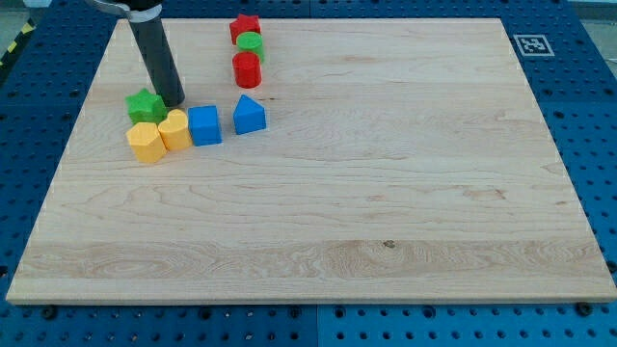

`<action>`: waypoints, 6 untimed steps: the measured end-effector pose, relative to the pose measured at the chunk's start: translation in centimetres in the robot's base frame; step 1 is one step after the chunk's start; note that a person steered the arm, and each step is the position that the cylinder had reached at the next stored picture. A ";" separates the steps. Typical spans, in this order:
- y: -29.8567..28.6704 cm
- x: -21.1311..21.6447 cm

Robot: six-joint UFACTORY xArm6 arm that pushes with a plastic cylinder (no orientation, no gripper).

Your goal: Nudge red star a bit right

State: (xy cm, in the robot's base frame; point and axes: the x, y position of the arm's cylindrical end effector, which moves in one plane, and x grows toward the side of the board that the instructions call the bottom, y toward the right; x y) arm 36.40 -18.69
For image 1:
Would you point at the red star block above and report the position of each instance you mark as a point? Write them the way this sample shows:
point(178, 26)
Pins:
point(243, 23)

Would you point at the green star block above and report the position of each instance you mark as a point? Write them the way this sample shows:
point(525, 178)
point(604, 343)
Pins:
point(145, 106)

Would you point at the blue triangular prism block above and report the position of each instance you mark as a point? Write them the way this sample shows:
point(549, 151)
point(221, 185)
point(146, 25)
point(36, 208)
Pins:
point(248, 116)

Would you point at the light wooden board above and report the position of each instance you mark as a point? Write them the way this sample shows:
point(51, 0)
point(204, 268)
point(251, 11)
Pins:
point(404, 161)

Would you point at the blue cube block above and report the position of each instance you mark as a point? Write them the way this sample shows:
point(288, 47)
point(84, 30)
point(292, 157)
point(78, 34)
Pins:
point(204, 125)

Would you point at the red cylinder block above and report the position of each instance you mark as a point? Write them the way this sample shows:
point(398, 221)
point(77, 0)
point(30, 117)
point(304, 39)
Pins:
point(247, 69)

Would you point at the yellow heart block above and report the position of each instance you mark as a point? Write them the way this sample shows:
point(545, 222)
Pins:
point(174, 130)

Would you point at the green cylinder block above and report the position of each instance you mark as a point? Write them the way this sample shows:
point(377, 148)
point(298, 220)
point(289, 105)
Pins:
point(251, 42)

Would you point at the yellow hexagon block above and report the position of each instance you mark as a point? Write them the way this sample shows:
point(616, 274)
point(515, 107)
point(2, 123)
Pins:
point(146, 142)

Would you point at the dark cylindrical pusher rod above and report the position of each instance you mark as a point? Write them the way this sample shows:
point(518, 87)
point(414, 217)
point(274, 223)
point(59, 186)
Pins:
point(156, 53)

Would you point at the silver clamp on rod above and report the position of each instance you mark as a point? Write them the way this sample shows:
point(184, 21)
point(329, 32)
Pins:
point(136, 11)

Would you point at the white fiducial marker tag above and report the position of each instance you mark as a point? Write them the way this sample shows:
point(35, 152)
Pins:
point(533, 45)

